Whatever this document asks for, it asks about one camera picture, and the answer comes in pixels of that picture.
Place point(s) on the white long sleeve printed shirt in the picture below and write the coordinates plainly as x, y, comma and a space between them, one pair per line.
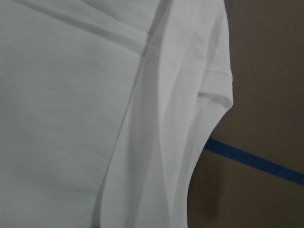
105, 107

